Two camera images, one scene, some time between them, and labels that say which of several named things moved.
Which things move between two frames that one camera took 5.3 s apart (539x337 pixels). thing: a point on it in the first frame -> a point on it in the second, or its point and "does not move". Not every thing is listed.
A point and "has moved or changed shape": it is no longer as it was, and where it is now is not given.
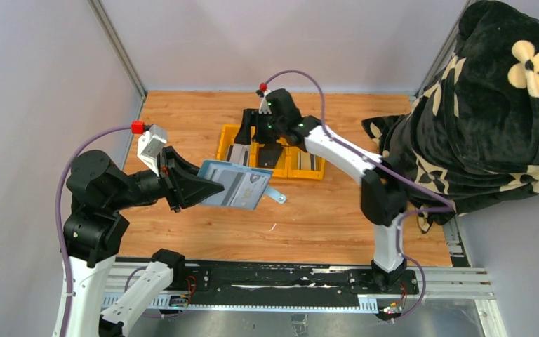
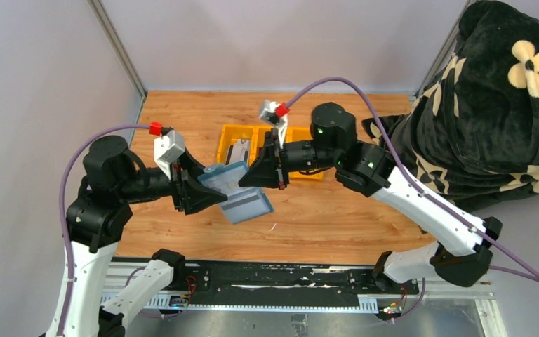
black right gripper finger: (249, 119) -> (269, 170)
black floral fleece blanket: (488, 121) does not move
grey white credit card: (238, 153) does not move
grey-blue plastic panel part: (242, 184) has moved or changed shape
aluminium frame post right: (443, 55) does not move
